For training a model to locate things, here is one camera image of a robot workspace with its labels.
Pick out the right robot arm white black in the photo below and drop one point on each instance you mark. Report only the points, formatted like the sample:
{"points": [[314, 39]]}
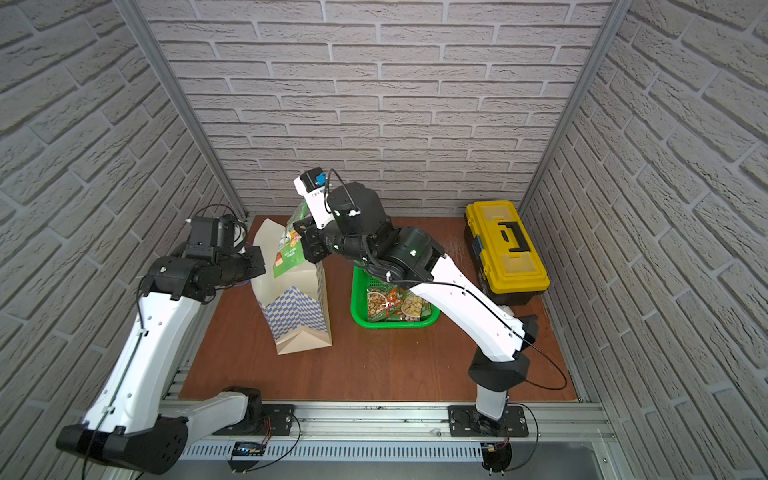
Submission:
{"points": [[350, 221]]}

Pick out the green plastic basket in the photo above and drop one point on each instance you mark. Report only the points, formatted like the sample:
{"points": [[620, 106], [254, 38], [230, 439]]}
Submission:
{"points": [[361, 281]]}

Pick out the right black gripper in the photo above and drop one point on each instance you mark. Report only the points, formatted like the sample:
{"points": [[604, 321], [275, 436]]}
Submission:
{"points": [[313, 251]]}

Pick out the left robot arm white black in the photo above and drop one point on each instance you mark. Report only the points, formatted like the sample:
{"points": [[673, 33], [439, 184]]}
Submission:
{"points": [[127, 426]]}

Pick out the aluminium front rail frame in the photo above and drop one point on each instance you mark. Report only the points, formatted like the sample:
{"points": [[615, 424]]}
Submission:
{"points": [[405, 431]]}

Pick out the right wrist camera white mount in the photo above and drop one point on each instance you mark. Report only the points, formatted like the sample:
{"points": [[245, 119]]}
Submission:
{"points": [[311, 186]]}

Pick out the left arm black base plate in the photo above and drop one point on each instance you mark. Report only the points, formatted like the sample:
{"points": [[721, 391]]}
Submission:
{"points": [[264, 420]]}

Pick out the yellow black toolbox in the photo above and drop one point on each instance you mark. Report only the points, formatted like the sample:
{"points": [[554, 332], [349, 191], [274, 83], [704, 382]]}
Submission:
{"points": [[509, 269]]}

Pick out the white blue checkered paper bag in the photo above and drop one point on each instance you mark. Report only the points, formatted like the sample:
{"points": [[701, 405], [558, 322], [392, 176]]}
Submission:
{"points": [[294, 305]]}

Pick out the brown food packet in basket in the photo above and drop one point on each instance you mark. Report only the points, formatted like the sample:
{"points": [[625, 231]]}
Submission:
{"points": [[393, 304]]}

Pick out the small circuit board left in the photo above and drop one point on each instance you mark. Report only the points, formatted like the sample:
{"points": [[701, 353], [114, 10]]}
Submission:
{"points": [[248, 450]]}

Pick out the green condiment packet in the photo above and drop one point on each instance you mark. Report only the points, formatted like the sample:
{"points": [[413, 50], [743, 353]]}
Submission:
{"points": [[290, 254]]}

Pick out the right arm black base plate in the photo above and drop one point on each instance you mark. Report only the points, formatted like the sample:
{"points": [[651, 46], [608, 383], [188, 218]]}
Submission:
{"points": [[466, 421]]}

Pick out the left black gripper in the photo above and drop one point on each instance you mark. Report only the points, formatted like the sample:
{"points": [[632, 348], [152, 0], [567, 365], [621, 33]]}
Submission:
{"points": [[255, 263]]}

